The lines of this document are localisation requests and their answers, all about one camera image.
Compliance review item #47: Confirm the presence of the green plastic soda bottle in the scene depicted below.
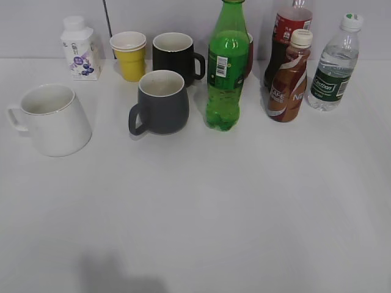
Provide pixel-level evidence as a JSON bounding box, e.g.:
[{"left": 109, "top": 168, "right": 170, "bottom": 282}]
[{"left": 206, "top": 1, "right": 250, "bottom": 131}]

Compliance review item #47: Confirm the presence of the white ceramic mug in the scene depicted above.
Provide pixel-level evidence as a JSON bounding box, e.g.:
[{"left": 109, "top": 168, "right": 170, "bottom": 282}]
[{"left": 7, "top": 84, "right": 92, "bottom": 157}]

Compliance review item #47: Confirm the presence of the yellow paper cup stack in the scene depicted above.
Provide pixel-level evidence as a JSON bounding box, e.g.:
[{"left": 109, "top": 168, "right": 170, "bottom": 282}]
[{"left": 109, "top": 31, "right": 147, "bottom": 82}]

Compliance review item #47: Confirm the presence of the grey ceramic mug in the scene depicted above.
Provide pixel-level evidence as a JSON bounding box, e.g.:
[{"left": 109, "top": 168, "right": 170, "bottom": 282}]
[{"left": 128, "top": 70, "right": 189, "bottom": 136}]

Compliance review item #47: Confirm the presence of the black ceramic mug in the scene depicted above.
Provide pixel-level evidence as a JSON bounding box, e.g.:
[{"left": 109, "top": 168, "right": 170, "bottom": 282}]
[{"left": 152, "top": 32, "right": 206, "bottom": 87}]

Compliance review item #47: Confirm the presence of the brown coffee drink bottle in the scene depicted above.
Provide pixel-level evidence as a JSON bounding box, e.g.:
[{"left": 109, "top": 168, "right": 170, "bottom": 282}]
[{"left": 266, "top": 29, "right": 313, "bottom": 123}]

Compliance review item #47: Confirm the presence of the dark red ceramic mug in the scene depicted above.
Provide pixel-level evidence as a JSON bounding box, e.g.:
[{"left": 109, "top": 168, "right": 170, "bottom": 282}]
[{"left": 244, "top": 33, "right": 254, "bottom": 79}]

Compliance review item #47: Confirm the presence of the white blueberry yogurt bottle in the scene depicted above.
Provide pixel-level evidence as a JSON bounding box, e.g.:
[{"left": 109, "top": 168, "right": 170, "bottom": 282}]
[{"left": 60, "top": 16, "right": 101, "bottom": 81}]

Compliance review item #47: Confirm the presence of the clear water bottle green label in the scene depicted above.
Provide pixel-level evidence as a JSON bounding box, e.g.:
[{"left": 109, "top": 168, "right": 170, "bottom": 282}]
[{"left": 307, "top": 13, "right": 364, "bottom": 111}]

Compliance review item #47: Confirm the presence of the red label cola bottle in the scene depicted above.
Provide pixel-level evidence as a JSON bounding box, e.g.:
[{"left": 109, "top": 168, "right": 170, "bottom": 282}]
[{"left": 263, "top": 0, "right": 313, "bottom": 91}]

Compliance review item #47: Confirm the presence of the black wall cable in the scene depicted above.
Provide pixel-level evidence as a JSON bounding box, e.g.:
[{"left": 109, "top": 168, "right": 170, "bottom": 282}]
[{"left": 103, "top": 0, "right": 117, "bottom": 60}]

